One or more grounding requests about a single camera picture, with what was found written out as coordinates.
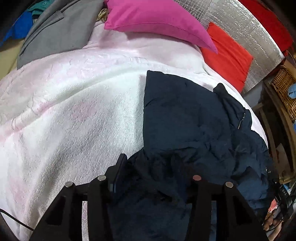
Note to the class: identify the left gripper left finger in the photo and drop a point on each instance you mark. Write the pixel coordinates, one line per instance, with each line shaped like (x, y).
(63, 218)

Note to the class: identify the silver foil insulation mat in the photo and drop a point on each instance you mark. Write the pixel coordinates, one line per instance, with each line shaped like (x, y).
(235, 19)

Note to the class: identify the blue garment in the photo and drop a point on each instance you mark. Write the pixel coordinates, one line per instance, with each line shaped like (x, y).
(20, 28)

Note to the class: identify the light blue cloth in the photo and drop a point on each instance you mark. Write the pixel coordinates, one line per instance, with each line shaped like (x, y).
(292, 91)

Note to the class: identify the white pink bed blanket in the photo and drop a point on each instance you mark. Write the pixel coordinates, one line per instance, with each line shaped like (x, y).
(68, 116)

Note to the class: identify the teal garment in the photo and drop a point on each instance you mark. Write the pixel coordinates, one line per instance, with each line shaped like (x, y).
(38, 8)

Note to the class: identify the grey garment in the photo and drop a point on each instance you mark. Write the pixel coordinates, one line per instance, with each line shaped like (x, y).
(63, 26)

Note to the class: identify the red cloth on headboard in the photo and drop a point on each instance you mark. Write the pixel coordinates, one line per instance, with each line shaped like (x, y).
(270, 22)

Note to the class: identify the wicker basket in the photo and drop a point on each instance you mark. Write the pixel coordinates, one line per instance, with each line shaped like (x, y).
(281, 83)

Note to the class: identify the red pillow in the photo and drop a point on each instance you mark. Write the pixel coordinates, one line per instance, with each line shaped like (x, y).
(232, 62)

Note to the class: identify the navy blue puffer jacket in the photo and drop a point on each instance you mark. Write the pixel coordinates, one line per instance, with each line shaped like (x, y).
(187, 130)

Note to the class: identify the pink pillow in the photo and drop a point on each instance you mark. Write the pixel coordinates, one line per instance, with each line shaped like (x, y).
(159, 17)

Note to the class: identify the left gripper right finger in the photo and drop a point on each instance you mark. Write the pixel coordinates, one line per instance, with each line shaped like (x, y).
(220, 212)

